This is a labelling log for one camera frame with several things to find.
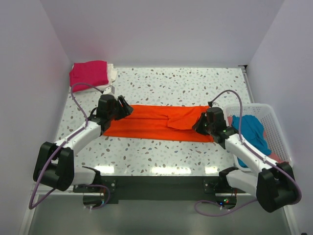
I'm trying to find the folded white t-shirt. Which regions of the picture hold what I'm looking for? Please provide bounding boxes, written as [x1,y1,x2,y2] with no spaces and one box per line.
[68,63,118,94]

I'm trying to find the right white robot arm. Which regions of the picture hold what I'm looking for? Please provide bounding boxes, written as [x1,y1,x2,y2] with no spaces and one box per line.
[193,107,302,212]

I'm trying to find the white plastic laundry basket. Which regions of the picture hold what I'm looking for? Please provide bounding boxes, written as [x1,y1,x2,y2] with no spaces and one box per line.
[223,103,293,172]

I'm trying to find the folded magenta t-shirt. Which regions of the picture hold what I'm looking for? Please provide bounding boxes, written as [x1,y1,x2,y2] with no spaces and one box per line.
[69,60,109,87]

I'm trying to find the teal t-shirt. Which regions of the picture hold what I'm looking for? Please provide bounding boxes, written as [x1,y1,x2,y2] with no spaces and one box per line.
[227,115,272,168]

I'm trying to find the orange t-shirt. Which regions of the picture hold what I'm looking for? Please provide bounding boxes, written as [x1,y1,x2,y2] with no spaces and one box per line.
[104,105,214,142]

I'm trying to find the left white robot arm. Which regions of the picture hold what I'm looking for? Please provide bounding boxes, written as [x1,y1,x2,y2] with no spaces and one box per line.
[33,94,133,192]

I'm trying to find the pink t-shirt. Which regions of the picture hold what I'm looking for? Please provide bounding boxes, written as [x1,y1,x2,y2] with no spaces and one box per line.
[242,115,284,163]

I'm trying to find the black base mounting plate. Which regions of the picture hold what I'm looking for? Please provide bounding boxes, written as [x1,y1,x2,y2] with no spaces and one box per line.
[73,176,243,207]

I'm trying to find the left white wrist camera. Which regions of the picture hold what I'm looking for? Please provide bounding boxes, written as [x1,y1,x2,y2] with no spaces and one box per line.
[102,85,115,95]

